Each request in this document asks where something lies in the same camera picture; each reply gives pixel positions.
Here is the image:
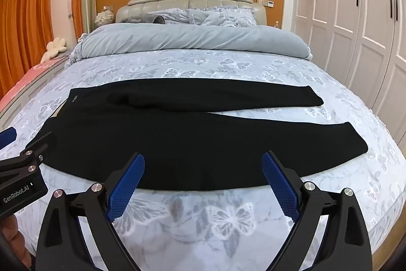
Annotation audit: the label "butterfly print pillow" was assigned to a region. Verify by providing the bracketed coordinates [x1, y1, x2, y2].
[189, 6, 259, 28]
[144, 9, 191, 25]

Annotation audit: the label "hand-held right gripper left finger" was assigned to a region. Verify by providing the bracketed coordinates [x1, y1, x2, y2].
[36, 153, 146, 271]

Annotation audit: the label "bed with butterfly print sheet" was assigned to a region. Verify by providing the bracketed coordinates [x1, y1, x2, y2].
[0, 49, 406, 271]

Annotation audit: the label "dark grey cushion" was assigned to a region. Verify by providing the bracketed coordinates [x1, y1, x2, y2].
[146, 13, 166, 25]

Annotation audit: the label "white bedside ornament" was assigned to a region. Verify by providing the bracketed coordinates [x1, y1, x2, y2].
[96, 9, 114, 26]

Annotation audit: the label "wide orange curtain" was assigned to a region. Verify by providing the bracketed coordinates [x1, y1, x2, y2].
[0, 0, 54, 97]

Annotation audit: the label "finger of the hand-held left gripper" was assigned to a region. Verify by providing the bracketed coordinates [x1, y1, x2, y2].
[0, 127, 17, 150]
[20, 131, 58, 163]

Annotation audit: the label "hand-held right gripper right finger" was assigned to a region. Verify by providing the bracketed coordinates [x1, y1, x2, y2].
[262, 150, 372, 271]

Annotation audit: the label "black pants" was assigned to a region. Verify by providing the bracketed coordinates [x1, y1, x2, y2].
[28, 78, 360, 192]

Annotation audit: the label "grey-blue duvet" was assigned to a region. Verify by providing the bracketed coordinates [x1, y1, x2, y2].
[68, 24, 313, 61]

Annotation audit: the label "person's left hand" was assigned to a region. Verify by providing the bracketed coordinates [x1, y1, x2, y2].
[0, 215, 20, 249]

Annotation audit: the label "white wardrobe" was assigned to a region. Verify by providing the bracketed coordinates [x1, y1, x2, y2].
[290, 0, 406, 145]

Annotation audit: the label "cream flower-shaped pillow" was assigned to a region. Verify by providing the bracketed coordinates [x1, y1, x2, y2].
[40, 38, 68, 63]

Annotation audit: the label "beige padded headboard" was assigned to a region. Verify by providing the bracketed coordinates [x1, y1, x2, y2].
[115, 0, 267, 26]

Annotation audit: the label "pink window seat cushion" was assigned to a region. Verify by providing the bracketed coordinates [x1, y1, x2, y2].
[0, 58, 68, 107]

